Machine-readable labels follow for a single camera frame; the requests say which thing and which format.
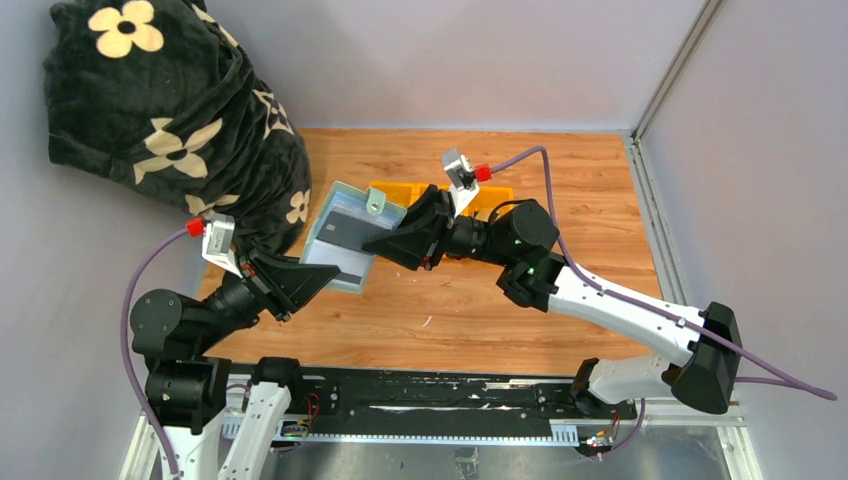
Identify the green card holder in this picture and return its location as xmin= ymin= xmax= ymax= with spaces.
xmin=300 ymin=181 xmax=407 ymax=294

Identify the aluminium frame rail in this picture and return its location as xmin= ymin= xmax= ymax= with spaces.
xmin=627 ymin=0 xmax=724 ymax=300

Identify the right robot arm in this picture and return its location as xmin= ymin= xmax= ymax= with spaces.
xmin=363 ymin=185 xmax=741 ymax=414

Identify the grey chip card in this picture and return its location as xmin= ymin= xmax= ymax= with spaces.
xmin=309 ymin=210 xmax=400 ymax=252

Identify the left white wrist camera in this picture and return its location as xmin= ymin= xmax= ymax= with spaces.
xmin=201 ymin=214 xmax=242 ymax=278

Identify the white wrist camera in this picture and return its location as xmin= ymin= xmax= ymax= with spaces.
xmin=441 ymin=148 xmax=492 ymax=217
xmin=201 ymin=214 xmax=242 ymax=278

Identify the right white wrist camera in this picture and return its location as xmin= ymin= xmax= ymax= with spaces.
xmin=441 ymin=148 xmax=492 ymax=217

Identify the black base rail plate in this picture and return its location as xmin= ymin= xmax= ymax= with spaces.
xmin=302 ymin=367 xmax=638 ymax=439

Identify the black floral plush blanket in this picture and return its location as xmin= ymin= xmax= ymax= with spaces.
xmin=43 ymin=1 xmax=312 ymax=254

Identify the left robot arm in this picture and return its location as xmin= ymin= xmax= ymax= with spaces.
xmin=126 ymin=250 xmax=340 ymax=479

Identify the yellow three-compartment bin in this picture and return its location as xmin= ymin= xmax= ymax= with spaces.
xmin=370 ymin=181 xmax=514 ymax=221

